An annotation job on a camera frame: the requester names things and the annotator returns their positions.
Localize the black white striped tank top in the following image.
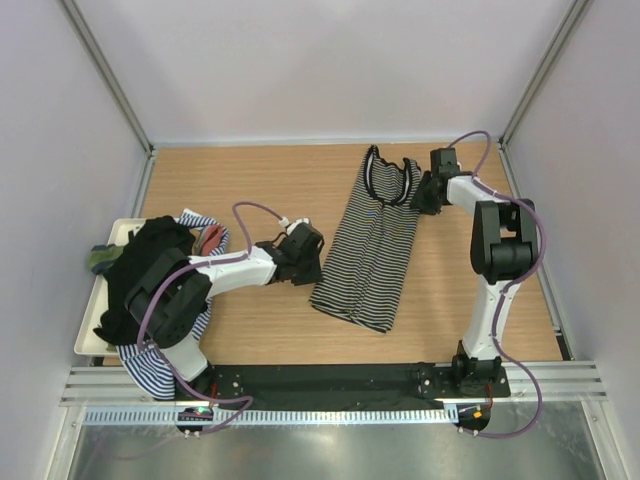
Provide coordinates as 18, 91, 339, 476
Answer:
310, 145, 422, 334

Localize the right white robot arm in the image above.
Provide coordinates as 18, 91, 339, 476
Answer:
411, 147, 546, 396

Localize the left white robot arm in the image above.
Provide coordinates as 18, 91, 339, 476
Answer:
124, 219, 324, 400

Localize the blue white striped tank top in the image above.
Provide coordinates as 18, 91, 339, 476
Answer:
115, 208, 230, 400

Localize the red garment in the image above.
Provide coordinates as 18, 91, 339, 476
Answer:
191, 224, 229, 257

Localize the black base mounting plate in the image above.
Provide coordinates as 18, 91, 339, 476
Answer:
205, 363, 511, 412

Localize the green striped garment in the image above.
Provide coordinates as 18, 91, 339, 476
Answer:
87, 244, 125, 275

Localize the white plastic tray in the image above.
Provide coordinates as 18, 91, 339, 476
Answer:
73, 218, 145, 357

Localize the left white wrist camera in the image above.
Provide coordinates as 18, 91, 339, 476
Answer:
278, 216, 312, 235

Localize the white slotted cable duct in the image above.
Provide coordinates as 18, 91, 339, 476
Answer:
83, 406, 458, 428

